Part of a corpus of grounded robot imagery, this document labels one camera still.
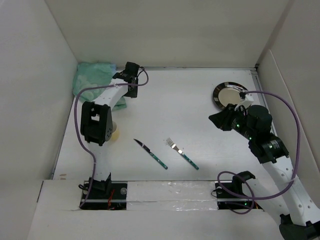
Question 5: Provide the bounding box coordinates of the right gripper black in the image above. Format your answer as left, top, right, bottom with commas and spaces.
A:
208, 103, 256, 141

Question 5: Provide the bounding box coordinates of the green patterned cloth placemat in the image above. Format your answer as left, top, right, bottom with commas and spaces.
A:
72, 62, 127, 111

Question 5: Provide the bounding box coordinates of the yellow mug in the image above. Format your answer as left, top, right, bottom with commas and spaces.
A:
110, 121, 120, 142

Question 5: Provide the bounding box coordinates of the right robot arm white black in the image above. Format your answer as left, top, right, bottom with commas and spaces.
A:
209, 104, 320, 240

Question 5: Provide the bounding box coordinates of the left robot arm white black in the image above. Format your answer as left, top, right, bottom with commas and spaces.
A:
75, 62, 145, 199

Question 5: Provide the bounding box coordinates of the dark rimmed dinner plate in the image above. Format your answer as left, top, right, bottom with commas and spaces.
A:
212, 81, 248, 111

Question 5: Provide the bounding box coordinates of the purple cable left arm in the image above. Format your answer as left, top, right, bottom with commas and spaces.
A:
74, 66, 150, 208

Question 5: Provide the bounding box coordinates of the fork with green handle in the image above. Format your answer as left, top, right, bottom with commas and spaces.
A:
166, 138, 199, 170

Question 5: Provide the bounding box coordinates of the knife with green handle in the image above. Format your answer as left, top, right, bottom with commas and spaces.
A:
134, 138, 168, 170

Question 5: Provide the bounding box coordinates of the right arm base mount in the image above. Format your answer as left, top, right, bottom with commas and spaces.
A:
211, 175, 262, 215

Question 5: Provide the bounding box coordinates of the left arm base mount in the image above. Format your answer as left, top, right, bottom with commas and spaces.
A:
78, 178, 128, 211

